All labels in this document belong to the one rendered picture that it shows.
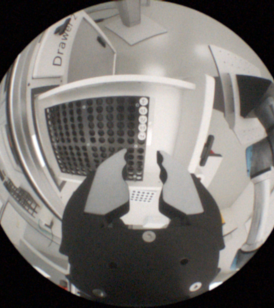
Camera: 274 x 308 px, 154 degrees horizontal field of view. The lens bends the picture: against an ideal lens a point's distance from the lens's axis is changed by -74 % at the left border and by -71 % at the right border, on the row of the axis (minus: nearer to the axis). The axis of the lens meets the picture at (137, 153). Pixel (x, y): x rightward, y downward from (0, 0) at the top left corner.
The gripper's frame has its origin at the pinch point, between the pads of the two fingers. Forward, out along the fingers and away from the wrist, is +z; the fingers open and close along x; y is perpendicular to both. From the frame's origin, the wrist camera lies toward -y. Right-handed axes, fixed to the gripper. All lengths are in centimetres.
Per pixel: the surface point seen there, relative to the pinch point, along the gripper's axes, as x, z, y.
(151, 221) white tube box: 10, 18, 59
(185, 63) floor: 44, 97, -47
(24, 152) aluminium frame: -22.8, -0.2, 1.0
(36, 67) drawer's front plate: -21.5, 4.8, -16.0
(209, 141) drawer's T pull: 13.2, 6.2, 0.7
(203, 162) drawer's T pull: 13.4, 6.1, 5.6
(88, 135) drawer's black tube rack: -9.8, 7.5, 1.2
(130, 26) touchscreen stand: -12, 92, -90
